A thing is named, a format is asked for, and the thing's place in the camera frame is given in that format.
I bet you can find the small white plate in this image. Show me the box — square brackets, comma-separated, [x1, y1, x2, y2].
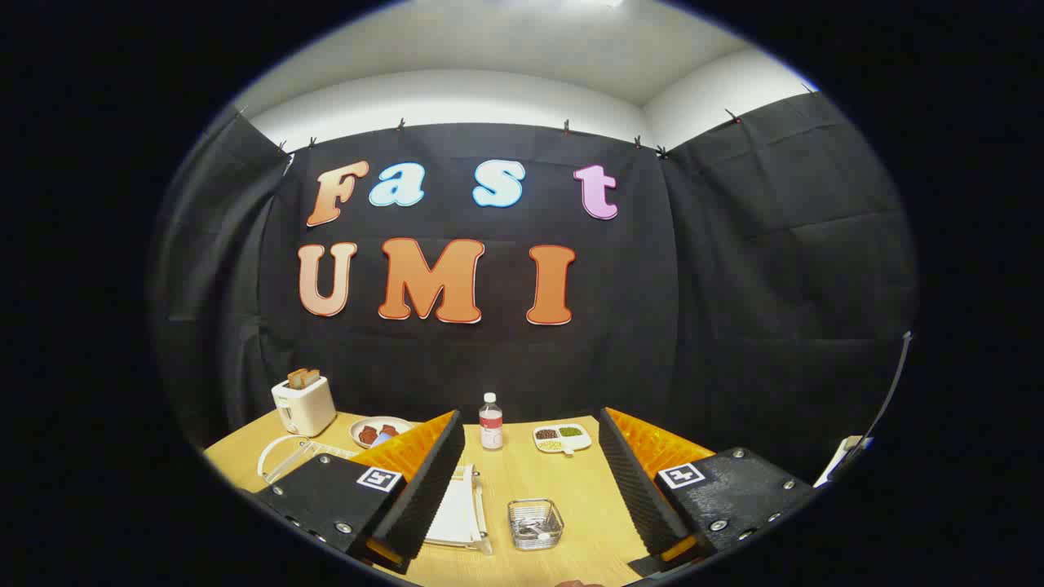
[350, 417, 414, 450]

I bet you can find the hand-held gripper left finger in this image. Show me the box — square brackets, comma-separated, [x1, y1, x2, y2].
[245, 410, 467, 576]

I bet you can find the clear plastic water bottle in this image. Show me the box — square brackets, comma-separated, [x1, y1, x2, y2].
[479, 393, 504, 451]

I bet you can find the metal wire basket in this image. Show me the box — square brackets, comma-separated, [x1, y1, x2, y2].
[507, 498, 565, 552]

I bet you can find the white wire dish rack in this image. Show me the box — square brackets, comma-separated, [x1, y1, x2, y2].
[258, 435, 494, 557]

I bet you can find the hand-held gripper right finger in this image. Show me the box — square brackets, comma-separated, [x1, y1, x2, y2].
[599, 407, 816, 572]

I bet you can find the white toaster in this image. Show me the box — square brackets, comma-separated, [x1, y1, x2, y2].
[271, 375, 338, 438]

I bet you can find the white divided dish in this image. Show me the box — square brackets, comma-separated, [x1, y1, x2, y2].
[533, 423, 593, 455]

